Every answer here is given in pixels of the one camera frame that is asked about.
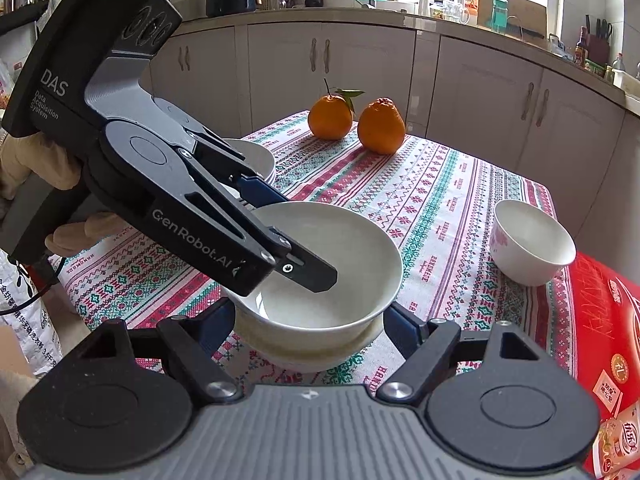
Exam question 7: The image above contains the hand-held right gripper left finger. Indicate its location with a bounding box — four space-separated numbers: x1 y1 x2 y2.
75 297 242 405

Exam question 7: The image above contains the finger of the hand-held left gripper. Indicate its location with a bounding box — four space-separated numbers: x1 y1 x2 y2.
117 145 338 297
152 95 291 207

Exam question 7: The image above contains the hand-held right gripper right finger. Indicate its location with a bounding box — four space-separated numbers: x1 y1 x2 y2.
376 302 543 407

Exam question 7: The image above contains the white pink-flower bowl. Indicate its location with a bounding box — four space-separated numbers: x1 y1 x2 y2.
220 201 404 347
490 199 577 287
234 310 387 375

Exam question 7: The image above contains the person's left hand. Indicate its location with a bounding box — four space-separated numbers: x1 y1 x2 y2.
0 130 126 259

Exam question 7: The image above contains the orange with green leaves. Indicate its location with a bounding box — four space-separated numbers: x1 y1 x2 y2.
307 79 366 141

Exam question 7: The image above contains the bumpy orange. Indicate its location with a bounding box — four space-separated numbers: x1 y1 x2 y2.
357 97 406 155

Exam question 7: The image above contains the red green patterned tablecloth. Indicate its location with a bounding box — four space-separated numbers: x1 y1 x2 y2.
50 110 578 396

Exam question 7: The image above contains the white printed sack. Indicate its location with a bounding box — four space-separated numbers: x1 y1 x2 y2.
0 250 64 377

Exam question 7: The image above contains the red printed box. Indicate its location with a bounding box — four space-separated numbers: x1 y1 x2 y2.
567 251 640 480

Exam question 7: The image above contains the white kitchen cabinet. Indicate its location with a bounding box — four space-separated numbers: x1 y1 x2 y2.
150 20 640 271

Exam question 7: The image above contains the teal water bottle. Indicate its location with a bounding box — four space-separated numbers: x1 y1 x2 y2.
491 0 511 31

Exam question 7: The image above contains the cardboard box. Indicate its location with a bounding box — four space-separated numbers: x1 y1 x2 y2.
477 0 549 37

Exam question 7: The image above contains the dark sauce bottle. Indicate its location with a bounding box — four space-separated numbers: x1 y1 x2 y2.
574 27 590 66

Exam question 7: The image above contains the white rectangular container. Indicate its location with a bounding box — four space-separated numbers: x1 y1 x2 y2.
611 69 640 96

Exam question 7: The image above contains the knife block with knives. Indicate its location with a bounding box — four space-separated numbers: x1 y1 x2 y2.
585 17 612 64

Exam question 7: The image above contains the black cable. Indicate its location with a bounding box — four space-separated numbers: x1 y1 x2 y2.
0 255 68 317

